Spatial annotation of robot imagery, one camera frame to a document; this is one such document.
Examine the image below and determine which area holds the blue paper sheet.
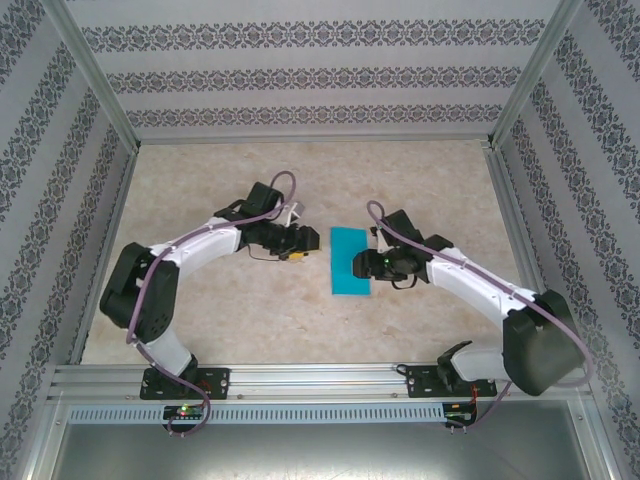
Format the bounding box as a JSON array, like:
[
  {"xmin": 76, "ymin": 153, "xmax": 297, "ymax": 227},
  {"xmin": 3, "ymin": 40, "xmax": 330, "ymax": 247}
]
[{"xmin": 328, "ymin": 226, "xmax": 374, "ymax": 297}]

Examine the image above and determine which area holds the grey metal sheet panel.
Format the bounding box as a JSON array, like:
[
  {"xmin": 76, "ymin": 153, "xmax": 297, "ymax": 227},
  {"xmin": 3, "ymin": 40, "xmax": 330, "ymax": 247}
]
[{"xmin": 47, "ymin": 422, "xmax": 596, "ymax": 480}]

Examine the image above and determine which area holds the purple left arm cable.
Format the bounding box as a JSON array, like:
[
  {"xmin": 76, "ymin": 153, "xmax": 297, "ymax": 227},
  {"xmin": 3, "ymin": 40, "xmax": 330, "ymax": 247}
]
[{"xmin": 124, "ymin": 170, "xmax": 301, "ymax": 437}]

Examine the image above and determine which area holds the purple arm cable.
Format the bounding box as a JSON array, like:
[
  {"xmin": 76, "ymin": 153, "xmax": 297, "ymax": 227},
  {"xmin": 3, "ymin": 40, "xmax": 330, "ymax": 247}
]
[
  {"xmin": 366, "ymin": 200, "xmax": 590, "ymax": 432},
  {"xmin": 124, "ymin": 170, "xmax": 301, "ymax": 437}
]

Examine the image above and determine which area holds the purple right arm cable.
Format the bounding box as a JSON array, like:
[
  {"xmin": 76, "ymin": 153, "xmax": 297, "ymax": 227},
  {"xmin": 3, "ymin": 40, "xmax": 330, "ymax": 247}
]
[{"xmin": 366, "ymin": 200, "xmax": 590, "ymax": 432}]

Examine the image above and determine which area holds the aluminium frame cross beam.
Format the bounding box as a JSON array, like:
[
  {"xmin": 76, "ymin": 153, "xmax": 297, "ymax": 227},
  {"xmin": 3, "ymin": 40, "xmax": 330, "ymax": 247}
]
[{"xmin": 137, "ymin": 133, "xmax": 494, "ymax": 146}]

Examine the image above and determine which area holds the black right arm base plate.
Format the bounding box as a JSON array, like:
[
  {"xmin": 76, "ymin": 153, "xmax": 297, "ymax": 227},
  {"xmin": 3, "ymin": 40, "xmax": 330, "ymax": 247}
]
[{"xmin": 405, "ymin": 364, "xmax": 499, "ymax": 400}]

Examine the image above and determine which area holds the aluminium table side rail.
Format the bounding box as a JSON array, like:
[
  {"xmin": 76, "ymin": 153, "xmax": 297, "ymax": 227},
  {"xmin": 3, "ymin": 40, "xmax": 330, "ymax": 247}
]
[
  {"xmin": 67, "ymin": 149, "xmax": 139, "ymax": 366},
  {"xmin": 482, "ymin": 144, "xmax": 569, "ymax": 361}
]

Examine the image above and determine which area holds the aluminium mounting rail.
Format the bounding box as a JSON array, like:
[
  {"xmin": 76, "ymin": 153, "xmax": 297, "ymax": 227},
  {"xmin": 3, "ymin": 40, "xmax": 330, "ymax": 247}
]
[{"xmin": 47, "ymin": 362, "xmax": 589, "ymax": 401}]

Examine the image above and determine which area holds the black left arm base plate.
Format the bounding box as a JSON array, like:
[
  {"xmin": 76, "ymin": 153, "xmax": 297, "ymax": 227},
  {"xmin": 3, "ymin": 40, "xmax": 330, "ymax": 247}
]
[{"xmin": 139, "ymin": 367, "xmax": 232, "ymax": 401}]

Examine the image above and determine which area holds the slotted grey cable duct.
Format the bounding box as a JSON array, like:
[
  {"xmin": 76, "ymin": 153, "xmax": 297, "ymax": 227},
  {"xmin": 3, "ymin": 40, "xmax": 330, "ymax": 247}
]
[{"xmin": 67, "ymin": 402, "xmax": 479, "ymax": 425}]

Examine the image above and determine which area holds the aluminium frame post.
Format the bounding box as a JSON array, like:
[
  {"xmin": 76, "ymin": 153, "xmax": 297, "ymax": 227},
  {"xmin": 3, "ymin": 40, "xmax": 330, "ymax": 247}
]
[
  {"xmin": 39, "ymin": 0, "xmax": 142, "ymax": 154},
  {"xmin": 485, "ymin": 0, "xmax": 586, "ymax": 149}
]

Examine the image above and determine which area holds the aluminium lower frame strut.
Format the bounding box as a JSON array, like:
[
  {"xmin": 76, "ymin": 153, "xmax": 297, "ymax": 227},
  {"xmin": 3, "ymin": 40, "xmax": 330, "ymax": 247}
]
[
  {"xmin": 569, "ymin": 394, "xmax": 629, "ymax": 480},
  {"xmin": 12, "ymin": 392, "xmax": 69, "ymax": 480}
]

